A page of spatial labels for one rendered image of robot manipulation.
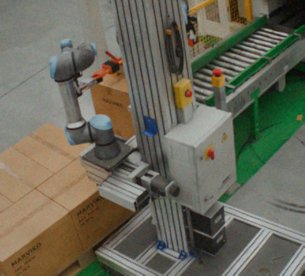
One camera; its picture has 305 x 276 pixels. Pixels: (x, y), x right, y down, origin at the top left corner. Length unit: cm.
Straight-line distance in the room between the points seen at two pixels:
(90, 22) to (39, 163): 138
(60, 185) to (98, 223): 37
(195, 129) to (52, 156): 155
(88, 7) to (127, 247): 210
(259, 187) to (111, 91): 142
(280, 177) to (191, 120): 164
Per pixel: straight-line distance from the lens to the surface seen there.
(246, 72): 467
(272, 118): 516
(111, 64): 376
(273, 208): 423
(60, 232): 369
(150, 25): 267
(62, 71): 291
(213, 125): 296
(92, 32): 489
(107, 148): 314
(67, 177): 394
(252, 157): 471
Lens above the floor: 291
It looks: 33 degrees down
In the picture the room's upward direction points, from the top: 10 degrees counter-clockwise
